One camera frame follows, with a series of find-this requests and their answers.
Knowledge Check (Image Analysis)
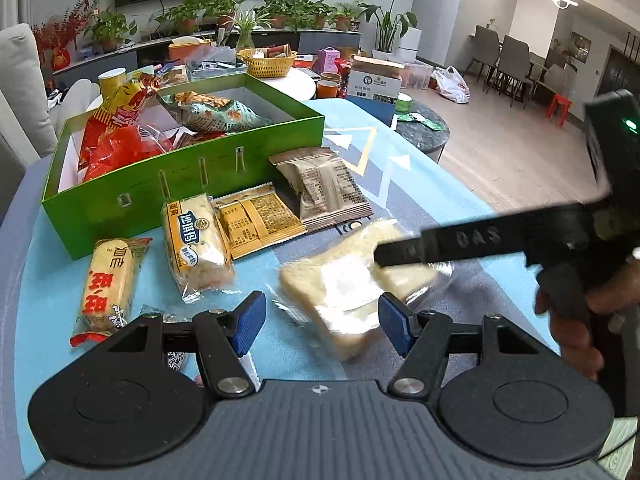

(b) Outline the red candy bag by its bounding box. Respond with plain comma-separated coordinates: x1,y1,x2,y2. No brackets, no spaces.
82,125,175,182

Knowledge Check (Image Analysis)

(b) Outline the yellow tin can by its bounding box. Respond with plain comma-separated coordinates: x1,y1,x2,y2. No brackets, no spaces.
98,67,127,100

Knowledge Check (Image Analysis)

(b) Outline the brown paper snack bag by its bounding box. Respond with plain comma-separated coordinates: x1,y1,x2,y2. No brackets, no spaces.
269,146,372,232

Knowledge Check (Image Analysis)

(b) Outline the sliced bread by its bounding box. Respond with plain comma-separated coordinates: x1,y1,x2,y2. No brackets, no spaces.
273,219,454,361

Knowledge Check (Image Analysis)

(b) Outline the orange cup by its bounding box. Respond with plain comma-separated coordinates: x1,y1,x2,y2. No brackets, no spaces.
316,79,340,99

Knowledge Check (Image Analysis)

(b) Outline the pink small box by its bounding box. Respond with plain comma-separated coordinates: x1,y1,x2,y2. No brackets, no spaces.
311,47,341,75

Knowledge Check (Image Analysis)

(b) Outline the orange storage box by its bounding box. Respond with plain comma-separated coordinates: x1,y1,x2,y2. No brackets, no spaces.
167,36,212,62

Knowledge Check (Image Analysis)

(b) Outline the yellow woven basket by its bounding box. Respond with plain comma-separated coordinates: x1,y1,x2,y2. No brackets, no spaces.
236,44,297,79

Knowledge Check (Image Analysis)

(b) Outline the rice cracker red letters packet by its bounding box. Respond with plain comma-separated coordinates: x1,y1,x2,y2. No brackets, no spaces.
70,237,152,348

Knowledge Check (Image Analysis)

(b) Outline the yellow brown snack packet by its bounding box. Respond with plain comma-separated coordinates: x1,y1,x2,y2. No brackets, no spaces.
209,182,307,260

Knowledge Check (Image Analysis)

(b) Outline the white plastic bag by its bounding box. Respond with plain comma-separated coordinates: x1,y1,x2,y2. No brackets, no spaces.
432,66,471,104

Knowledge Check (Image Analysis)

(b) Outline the grey sofa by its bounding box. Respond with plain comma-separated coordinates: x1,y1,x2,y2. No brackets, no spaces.
1,24,99,174

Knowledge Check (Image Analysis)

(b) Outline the red flower arrangement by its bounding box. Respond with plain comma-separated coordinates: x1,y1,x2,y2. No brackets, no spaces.
32,0,96,72

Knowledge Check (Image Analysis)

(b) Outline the yellow red snack bag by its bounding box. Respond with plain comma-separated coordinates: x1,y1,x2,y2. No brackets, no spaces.
77,73,160,171

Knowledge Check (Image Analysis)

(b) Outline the green gift box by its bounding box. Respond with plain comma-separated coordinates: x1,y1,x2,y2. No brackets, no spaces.
41,74,324,259

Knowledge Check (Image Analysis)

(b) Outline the white round table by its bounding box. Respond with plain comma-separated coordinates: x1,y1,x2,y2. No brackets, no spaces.
84,62,317,111

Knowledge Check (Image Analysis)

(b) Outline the brown blue paper box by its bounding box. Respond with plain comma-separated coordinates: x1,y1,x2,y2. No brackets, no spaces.
346,55,405,126

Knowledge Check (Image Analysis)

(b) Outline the right hand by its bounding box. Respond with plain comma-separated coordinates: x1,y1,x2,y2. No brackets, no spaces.
534,257,640,383

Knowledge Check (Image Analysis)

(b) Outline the yellow orange cake packet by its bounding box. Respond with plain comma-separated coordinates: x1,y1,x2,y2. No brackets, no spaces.
162,194,235,304

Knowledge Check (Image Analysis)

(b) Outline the large leafy potted plant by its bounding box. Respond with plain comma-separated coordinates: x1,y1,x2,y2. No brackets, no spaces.
358,0,418,60

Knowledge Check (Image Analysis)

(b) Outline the grey dining chair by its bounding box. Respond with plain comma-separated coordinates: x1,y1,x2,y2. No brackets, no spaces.
496,36,532,106

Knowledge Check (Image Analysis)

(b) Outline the teal snack bag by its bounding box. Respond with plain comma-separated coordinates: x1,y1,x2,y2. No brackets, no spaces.
158,91,272,133

